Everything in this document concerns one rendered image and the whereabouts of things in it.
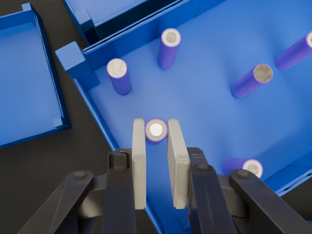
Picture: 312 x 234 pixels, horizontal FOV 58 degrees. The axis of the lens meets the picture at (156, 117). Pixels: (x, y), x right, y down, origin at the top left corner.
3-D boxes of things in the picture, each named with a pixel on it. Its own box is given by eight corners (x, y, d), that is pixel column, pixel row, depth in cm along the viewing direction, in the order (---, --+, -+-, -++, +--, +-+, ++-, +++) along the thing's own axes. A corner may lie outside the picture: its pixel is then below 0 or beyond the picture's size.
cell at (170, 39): (162, 72, 31) (167, 50, 24) (154, 58, 31) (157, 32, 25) (177, 64, 31) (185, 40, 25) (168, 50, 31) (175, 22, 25)
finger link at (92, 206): (132, 219, 13) (67, 220, 13) (133, 168, 18) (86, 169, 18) (131, 191, 13) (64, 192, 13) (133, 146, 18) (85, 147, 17)
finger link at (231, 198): (193, 190, 13) (258, 190, 13) (182, 146, 18) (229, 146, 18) (191, 217, 13) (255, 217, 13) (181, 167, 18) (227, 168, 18)
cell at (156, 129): (149, 149, 26) (151, 146, 20) (139, 132, 27) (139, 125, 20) (166, 139, 27) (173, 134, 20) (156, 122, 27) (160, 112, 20)
